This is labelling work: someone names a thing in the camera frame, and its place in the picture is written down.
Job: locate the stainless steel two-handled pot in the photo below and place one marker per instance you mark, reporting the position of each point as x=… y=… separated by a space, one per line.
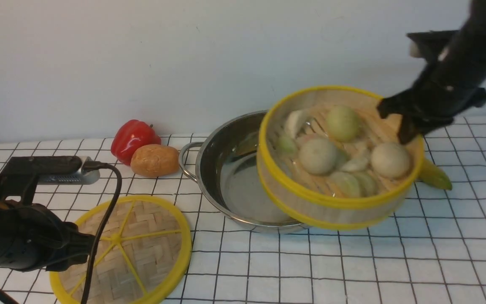
x=224 y=166

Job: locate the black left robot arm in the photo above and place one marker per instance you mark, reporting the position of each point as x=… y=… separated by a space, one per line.
x=14 y=252

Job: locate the checkered white tablecloth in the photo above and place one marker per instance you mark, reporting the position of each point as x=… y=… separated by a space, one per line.
x=432 y=251

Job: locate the green dumpling bottom left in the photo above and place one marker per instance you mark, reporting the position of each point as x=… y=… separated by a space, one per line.
x=347 y=184

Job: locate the green dumpling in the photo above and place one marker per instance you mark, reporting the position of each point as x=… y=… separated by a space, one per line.
x=347 y=184
x=286 y=145
x=368 y=184

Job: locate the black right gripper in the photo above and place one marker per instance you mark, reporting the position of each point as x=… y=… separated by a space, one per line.
x=427 y=103

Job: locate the woven bamboo steamer lid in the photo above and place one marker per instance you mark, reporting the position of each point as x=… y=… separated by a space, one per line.
x=143 y=254

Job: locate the pale round bun right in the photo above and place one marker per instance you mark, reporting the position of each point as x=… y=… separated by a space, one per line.
x=391 y=160

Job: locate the green dumpling bottom right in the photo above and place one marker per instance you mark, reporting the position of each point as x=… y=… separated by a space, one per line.
x=368 y=184

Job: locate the brown potato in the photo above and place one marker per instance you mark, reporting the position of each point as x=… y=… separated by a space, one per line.
x=155 y=160

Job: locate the yellow banana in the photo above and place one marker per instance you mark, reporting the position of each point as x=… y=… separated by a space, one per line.
x=434 y=176

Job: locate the red bell pepper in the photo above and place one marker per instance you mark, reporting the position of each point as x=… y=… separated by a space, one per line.
x=131 y=136

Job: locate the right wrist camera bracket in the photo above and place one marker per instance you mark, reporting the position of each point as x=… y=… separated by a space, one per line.
x=428 y=45

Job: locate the bamboo steamer basket yellow rim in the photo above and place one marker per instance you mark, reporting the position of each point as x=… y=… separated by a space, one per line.
x=314 y=199

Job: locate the white dumpling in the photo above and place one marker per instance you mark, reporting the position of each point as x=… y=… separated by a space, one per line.
x=358 y=162
x=294 y=122

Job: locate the pale round bun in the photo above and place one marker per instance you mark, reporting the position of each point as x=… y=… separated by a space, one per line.
x=391 y=160
x=318 y=156

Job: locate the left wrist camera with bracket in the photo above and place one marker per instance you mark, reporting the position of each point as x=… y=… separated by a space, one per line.
x=20 y=176

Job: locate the white dumpling top left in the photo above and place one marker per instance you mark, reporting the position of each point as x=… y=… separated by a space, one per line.
x=294 y=122

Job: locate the green round bun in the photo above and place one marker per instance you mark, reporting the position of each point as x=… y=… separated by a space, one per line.
x=343 y=123

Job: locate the pale round bun left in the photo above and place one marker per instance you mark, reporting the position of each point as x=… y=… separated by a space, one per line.
x=318 y=156

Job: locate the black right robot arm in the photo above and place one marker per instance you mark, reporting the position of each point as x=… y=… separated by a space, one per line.
x=449 y=84

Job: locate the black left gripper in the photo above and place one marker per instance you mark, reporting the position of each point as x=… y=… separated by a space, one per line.
x=58 y=244

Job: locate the white dumpling centre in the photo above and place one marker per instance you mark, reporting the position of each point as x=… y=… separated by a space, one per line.
x=358 y=162

